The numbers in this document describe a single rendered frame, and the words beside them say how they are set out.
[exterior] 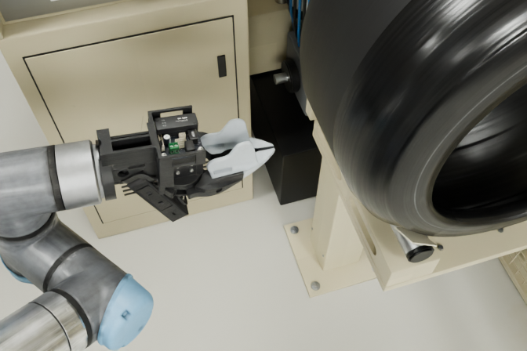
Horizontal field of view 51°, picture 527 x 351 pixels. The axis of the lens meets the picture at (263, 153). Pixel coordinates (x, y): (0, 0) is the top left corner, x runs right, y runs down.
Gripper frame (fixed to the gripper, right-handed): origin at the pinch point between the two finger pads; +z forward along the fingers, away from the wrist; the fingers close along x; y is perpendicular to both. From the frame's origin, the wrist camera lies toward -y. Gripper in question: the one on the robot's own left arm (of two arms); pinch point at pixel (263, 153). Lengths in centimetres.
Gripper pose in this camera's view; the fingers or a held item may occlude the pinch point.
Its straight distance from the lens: 71.0
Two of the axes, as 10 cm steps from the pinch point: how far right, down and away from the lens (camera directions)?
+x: -2.9, -7.7, 5.6
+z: 9.5, -1.6, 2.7
